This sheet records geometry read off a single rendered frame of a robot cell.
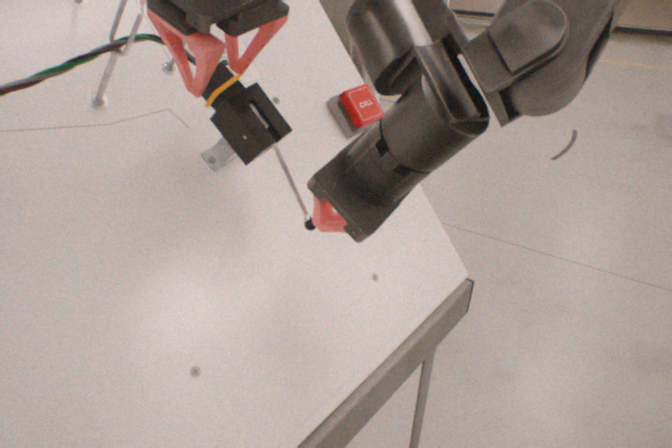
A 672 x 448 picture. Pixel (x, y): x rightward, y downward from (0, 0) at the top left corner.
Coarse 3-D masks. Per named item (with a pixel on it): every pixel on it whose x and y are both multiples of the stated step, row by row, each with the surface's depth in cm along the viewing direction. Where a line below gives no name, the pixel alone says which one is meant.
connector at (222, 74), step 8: (224, 64) 43; (216, 72) 42; (224, 72) 43; (232, 72) 43; (216, 80) 42; (224, 80) 43; (208, 88) 42; (216, 88) 42; (232, 88) 43; (240, 88) 43; (208, 96) 43; (216, 96) 42; (224, 96) 42; (216, 104) 43
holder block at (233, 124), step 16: (240, 96) 42; (256, 96) 43; (224, 112) 42; (240, 112) 41; (272, 112) 43; (224, 128) 43; (240, 128) 42; (256, 128) 42; (272, 128) 43; (288, 128) 44; (240, 144) 43; (256, 144) 42; (272, 144) 42
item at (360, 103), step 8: (352, 88) 59; (360, 88) 60; (368, 88) 61; (344, 96) 58; (352, 96) 59; (360, 96) 59; (368, 96) 60; (344, 104) 59; (352, 104) 58; (360, 104) 59; (368, 104) 60; (376, 104) 61; (352, 112) 58; (360, 112) 59; (368, 112) 59; (376, 112) 60; (360, 120) 58; (368, 120) 59; (360, 128) 59
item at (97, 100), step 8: (120, 8) 33; (120, 16) 34; (112, 24) 35; (136, 24) 33; (112, 32) 35; (136, 32) 34; (112, 40) 36; (128, 40) 35; (120, 48) 37; (128, 48) 35; (112, 56) 37; (120, 56) 37; (112, 64) 38; (104, 72) 39; (104, 80) 40; (104, 88) 41; (88, 96) 43; (96, 96) 42; (104, 96) 44; (96, 104) 43; (104, 104) 43
